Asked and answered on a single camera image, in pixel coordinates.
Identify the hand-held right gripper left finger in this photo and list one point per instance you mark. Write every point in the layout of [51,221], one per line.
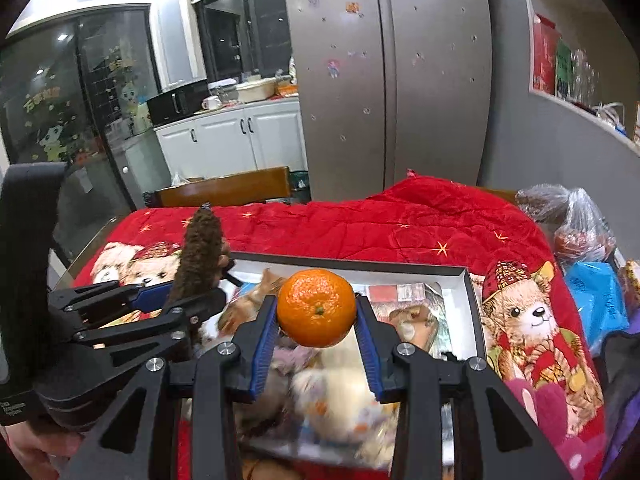
[262,345]

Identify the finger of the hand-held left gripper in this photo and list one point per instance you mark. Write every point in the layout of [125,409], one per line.
[152,296]
[200,305]

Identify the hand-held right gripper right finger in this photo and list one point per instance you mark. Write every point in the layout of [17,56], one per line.
[370,350]

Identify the brown fuzzy hair claw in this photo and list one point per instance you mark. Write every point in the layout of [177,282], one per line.
[200,250]

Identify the large orange tangerine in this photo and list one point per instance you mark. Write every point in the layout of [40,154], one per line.
[316,307]

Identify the dark brown shallow box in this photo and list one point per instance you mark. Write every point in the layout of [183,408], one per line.
[470,310]

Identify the person's left hand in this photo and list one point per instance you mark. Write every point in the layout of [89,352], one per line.
[25,452]

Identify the brown pyramid snack packet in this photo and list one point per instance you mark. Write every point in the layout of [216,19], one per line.
[250,305]

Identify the white fluffy plush toy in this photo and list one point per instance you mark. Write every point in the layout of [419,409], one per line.
[340,390]

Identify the wooden chair back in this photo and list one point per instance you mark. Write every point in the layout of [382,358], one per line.
[235,187]

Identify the red bear printed blanket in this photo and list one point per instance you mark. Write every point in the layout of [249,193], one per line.
[400,230]

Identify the glass sliding door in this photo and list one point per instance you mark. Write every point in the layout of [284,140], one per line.
[60,110]

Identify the green plastic basket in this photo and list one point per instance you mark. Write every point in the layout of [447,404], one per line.
[300,182]

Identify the white kitchen cabinet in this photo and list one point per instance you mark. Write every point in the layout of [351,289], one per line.
[220,140]

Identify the pink fuzzy scarf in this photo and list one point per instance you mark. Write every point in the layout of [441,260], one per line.
[550,410]

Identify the black microwave oven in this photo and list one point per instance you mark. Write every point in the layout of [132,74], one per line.
[175,102]

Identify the white mug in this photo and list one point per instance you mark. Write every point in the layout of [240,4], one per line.
[211,103]

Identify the white plastic basin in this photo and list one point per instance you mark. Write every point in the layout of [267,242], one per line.
[255,90]

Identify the blue plastic bag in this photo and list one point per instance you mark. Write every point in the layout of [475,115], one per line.
[595,300]

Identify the clear plastic bag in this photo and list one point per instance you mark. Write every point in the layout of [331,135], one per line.
[575,220]

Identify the plastic bag on counter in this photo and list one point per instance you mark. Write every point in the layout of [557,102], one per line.
[292,72]

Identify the dark grey cloth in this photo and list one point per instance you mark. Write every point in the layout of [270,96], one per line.
[620,370]

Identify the silver double-door refrigerator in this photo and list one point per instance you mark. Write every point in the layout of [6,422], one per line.
[390,85]

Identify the purple fleece cloth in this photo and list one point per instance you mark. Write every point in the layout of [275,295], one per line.
[625,440]

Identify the green gift box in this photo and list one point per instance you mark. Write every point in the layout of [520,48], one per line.
[564,70]

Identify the red gift box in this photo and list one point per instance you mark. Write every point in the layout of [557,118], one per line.
[544,55]

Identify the glass jars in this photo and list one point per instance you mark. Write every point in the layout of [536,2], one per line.
[582,77]

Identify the white wall shelf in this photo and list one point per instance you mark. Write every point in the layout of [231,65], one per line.
[528,35]

